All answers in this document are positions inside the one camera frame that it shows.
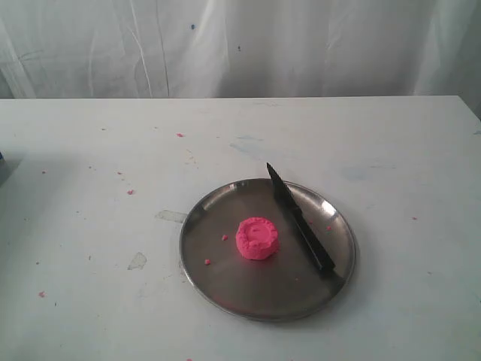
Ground pink dough lump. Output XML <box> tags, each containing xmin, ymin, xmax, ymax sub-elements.
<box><xmin>235</xmin><ymin>217</ymin><xmax>280</xmax><ymax>260</ymax></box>

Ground black knife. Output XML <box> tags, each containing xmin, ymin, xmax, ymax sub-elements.
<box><xmin>266</xmin><ymin>162</ymin><xmax>346</xmax><ymax>285</ymax></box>

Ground round steel plate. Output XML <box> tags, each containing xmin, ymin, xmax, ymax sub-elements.
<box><xmin>180</xmin><ymin>178</ymin><xmax>357</xmax><ymax>322</ymax></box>

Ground white plastic backdrop sheet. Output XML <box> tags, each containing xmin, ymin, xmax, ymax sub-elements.
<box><xmin>1</xmin><ymin>1</ymin><xmax>480</xmax><ymax>102</ymax></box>

